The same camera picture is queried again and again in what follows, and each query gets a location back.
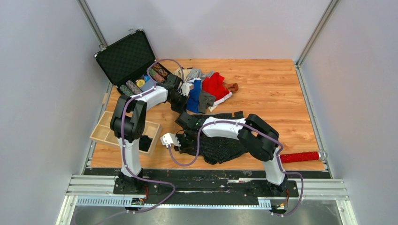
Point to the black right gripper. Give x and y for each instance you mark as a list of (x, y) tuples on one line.
[(183, 147)]

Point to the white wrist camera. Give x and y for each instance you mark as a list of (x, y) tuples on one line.
[(186, 88), (169, 139)]

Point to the black pinstriped underwear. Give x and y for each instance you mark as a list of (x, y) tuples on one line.
[(218, 150)]

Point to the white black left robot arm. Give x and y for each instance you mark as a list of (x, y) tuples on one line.
[(128, 122)]

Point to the black aluminium poker chip case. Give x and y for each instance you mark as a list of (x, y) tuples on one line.
[(129, 64)]

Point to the red glitter lint roller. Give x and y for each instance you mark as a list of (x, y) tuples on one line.
[(304, 156)]

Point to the rolled black underwear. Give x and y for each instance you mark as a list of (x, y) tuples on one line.
[(145, 143)]

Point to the brown underwear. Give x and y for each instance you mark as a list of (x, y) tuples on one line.
[(232, 87)]

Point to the beige underwear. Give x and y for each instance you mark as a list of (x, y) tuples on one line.
[(182, 73)]

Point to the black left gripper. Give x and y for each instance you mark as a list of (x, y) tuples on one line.
[(183, 106)]

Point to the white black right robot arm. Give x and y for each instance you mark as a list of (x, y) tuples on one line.
[(257, 136)]

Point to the grey-green underwear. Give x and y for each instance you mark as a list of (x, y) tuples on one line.
[(205, 101)]

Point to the wooden compartment tray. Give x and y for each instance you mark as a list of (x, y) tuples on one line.
[(104, 135)]

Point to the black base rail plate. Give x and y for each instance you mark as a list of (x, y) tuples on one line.
[(197, 187)]

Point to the blue underwear white waistband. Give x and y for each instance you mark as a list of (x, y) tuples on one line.
[(193, 100)]

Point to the red underwear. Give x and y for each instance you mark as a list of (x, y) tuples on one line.
[(214, 86)]

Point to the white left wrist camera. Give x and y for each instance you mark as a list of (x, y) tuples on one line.
[(186, 88)]

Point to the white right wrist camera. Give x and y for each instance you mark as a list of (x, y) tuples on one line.
[(169, 139)]

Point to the grey striped underwear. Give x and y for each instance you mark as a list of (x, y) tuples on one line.
[(197, 73)]

